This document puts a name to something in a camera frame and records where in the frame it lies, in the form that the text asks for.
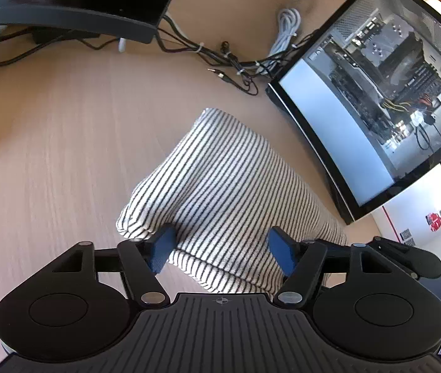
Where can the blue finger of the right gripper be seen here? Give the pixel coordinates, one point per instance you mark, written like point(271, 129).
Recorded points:
point(415, 261)

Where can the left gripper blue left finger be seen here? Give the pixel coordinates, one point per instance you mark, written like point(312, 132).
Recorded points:
point(141, 262)

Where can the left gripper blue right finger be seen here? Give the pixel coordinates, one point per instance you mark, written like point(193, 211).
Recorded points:
point(302, 266)

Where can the striped beige long-sleeve shirt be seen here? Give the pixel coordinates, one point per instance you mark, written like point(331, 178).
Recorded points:
point(223, 188)

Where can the white paper envelope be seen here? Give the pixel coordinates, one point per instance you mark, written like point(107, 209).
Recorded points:
point(414, 216)

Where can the white glass-panel PC case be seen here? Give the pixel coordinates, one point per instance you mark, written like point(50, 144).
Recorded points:
point(365, 91)

